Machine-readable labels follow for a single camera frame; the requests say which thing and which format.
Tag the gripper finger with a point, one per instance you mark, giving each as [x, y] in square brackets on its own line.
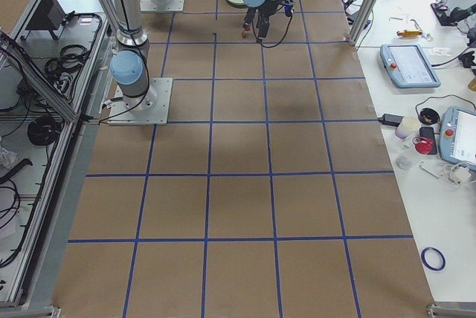
[249, 17]
[262, 26]

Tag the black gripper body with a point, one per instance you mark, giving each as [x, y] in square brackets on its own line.
[266, 10]

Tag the far teach pendant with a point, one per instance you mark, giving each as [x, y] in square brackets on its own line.
[408, 67]

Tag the teach pendant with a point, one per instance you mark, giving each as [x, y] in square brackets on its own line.
[408, 67]
[457, 136]

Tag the black power adapter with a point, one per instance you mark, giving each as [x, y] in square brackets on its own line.
[390, 120]

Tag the white paper cup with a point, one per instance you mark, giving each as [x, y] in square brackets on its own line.
[408, 125]

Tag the red round lid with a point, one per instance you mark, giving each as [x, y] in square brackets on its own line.
[423, 145]

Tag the near teach pendant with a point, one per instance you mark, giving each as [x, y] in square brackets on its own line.
[457, 136]

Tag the blue tape roll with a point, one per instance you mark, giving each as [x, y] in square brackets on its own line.
[433, 259]

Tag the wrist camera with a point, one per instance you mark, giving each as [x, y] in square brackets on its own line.
[288, 6]

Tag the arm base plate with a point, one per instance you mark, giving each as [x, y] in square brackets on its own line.
[162, 6]
[154, 109]

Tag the aluminium frame post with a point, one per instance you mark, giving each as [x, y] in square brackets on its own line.
[366, 2]

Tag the yellow handled tool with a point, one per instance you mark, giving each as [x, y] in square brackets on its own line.
[409, 33]

